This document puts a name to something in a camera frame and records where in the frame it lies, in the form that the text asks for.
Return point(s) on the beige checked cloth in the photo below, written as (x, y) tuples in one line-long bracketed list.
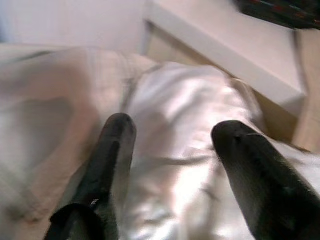
[(50, 105)]

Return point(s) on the dark patterned fabric item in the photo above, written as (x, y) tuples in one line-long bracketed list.
[(280, 12)]

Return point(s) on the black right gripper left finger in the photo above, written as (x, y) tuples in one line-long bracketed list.
[(100, 170)]

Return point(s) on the white satin garment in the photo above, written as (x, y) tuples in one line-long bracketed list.
[(180, 105)]

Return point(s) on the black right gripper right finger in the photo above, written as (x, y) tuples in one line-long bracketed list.
[(260, 175)]

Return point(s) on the white low table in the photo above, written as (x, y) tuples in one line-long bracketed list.
[(225, 42)]

